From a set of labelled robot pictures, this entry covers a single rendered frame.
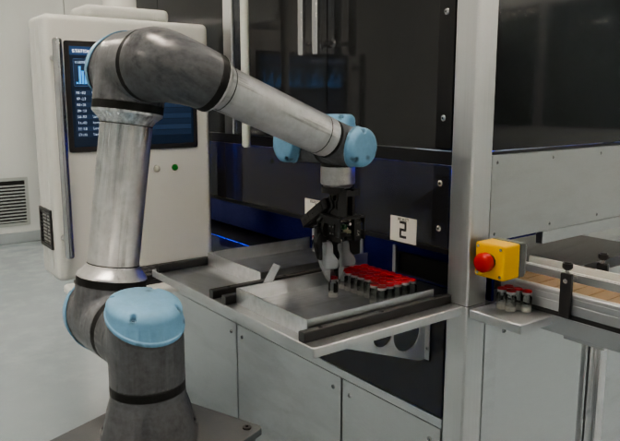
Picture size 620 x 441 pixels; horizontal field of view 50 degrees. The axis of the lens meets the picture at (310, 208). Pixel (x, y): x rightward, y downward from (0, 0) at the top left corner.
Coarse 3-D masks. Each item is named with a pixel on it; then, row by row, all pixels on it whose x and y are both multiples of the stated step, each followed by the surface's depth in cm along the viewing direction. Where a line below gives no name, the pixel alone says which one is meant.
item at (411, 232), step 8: (392, 216) 156; (392, 224) 156; (400, 224) 154; (408, 224) 152; (416, 224) 150; (392, 232) 157; (408, 232) 153; (416, 232) 151; (400, 240) 155; (408, 240) 153
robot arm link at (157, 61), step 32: (160, 32) 99; (128, 64) 98; (160, 64) 97; (192, 64) 98; (224, 64) 101; (160, 96) 100; (192, 96) 100; (224, 96) 102; (256, 96) 106; (288, 96) 112; (256, 128) 112; (288, 128) 112; (320, 128) 116; (352, 128) 121; (320, 160) 128; (352, 160) 121
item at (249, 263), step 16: (288, 240) 192; (304, 240) 196; (208, 256) 177; (224, 256) 180; (240, 256) 183; (256, 256) 186; (272, 256) 186; (288, 256) 186; (304, 256) 186; (240, 272) 164; (256, 272) 158; (288, 272) 162
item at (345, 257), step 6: (336, 246) 147; (342, 246) 147; (348, 246) 146; (336, 252) 148; (342, 252) 147; (348, 252) 146; (342, 258) 148; (348, 258) 146; (354, 258) 145; (342, 264) 148; (348, 264) 147; (354, 264) 145; (336, 270) 148; (342, 270) 149
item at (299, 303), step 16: (320, 272) 157; (240, 288) 144; (256, 288) 147; (272, 288) 149; (288, 288) 152; (304, 288) 155; (320, 288) 155; (240, 304) 143; (256, 304) 137; (272, 304) 132; (288, 304) 143; (304, 304) 143; (320, 304) 143; (336, 304) 143; (352, 304) 143; (368, 304) 132; (384, 304) 135; (272, 320) 133; (288, 320) 128; (304, 320) 124; (320, 320) 125; (336, 320) 128
